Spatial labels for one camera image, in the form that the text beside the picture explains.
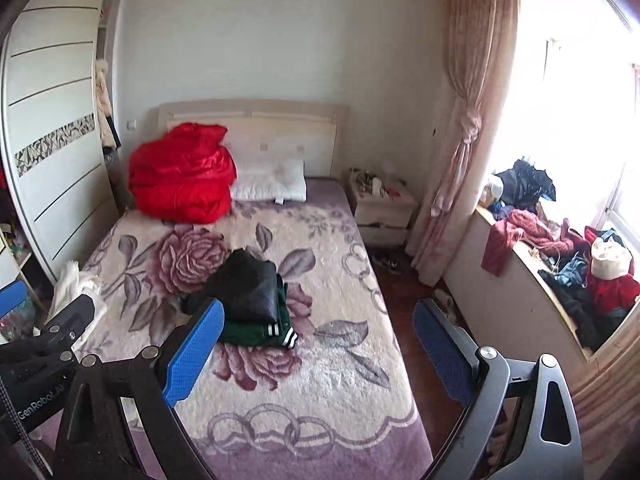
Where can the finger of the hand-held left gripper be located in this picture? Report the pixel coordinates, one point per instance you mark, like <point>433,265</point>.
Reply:
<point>12,299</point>
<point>75,315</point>

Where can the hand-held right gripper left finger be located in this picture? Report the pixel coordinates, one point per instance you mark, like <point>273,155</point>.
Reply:
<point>195,350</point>

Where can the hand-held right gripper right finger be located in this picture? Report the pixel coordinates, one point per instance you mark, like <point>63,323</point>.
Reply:
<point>442,355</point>

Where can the dark garment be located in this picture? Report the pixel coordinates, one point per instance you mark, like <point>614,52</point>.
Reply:
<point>245,285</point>

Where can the black clothes pile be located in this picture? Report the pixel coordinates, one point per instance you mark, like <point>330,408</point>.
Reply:
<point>585,315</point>

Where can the white fluffy cloth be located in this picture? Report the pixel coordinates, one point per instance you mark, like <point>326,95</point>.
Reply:
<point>75,285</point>

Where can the cluttered shelf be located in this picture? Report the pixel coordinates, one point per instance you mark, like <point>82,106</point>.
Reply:
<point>15,260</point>

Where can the pair of pale slippers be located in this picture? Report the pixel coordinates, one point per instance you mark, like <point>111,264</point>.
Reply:
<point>445,302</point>

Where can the green garment with white stripes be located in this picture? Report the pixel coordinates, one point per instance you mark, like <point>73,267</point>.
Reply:
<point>255,332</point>

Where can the pair of dark shoes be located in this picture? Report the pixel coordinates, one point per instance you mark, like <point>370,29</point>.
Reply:
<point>390,262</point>

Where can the purple floral plush blanket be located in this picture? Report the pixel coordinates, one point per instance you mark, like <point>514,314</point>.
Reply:
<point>325,385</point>

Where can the blue garment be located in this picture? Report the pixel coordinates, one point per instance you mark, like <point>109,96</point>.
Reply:
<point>570,272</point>

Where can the red knitted sweater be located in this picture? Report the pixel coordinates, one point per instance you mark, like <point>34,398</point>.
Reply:
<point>525,225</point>

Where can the cream nightstand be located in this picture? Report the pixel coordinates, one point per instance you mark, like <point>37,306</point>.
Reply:
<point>385,210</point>

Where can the red quilt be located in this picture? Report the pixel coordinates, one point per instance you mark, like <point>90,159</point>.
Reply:
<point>180,180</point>

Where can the pink curtain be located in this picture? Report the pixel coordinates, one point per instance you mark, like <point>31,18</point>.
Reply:
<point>470,85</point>
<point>610,400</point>

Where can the white pillow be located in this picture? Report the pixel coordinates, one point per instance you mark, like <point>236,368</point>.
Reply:
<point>270,185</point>

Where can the white bottle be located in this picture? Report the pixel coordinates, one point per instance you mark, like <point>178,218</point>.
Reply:
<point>376,186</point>

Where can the red garment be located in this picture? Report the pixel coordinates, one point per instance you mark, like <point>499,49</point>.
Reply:
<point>615,292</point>

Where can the black jacket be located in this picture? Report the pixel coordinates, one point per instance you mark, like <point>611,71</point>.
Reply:
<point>525,182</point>

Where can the white fabric bag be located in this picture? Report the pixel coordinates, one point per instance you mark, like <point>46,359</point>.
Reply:
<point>610,260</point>

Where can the white sliding-door wardrobe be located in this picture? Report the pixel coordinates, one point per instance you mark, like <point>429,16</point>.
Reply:
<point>55,110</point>

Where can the cream hanging coat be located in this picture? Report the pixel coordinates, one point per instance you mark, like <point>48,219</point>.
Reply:
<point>104,110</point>

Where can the cream bed headboard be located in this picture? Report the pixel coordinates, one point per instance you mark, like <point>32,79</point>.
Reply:
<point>280,130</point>

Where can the bright window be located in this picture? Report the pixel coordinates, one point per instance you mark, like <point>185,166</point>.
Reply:
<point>575,85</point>

